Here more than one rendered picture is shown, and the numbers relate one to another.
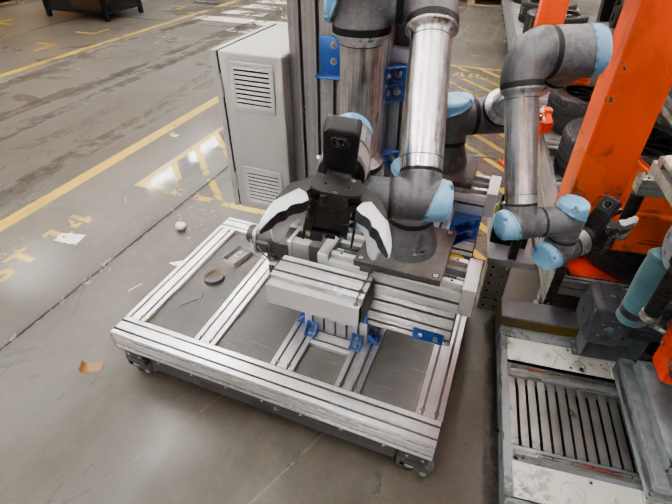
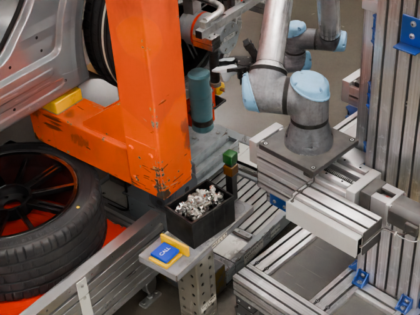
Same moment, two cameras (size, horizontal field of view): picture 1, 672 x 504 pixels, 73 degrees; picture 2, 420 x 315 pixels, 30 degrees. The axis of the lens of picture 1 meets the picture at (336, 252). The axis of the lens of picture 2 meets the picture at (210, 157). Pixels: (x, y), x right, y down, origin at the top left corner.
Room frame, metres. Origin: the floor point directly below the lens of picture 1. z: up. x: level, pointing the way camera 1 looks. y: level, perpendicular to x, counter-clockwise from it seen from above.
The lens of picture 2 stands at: (3.35, 0.22, 2.25)
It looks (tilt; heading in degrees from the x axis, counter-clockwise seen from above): 36 degrees down; 206
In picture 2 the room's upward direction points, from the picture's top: 4 degrees counter-clockwise
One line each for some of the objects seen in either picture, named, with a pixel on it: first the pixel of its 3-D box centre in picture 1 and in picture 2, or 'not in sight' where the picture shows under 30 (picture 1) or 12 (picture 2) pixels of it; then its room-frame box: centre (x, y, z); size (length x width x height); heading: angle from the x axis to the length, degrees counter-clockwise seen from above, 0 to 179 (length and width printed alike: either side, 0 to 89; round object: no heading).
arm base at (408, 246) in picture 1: (409, 229); not in sight; (0.95, -0.19, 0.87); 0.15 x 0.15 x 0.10
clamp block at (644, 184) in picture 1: (655, 184); (206, 39); (1.08, -0.86, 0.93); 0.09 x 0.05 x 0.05; 75
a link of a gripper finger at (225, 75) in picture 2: not in sight; (225, 74); (1.09, -0.79, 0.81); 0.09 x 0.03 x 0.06; 130
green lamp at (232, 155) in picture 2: not in sight; (230, 157); (1.35, -0.67, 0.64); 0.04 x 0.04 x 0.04; 75
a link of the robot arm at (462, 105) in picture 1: (453, 116); (307, 96); (1.41, -0.38, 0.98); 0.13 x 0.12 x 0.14; 99
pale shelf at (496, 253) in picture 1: (508, 232); (197, 232); (1.54, -0.72, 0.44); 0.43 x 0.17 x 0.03; 165
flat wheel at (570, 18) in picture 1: (554, 24); not in sight; (5.69, -2.51, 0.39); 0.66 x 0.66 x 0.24
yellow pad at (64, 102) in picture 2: not in sight; (57, 96); (1.29, -1.40, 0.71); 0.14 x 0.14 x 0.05; 75
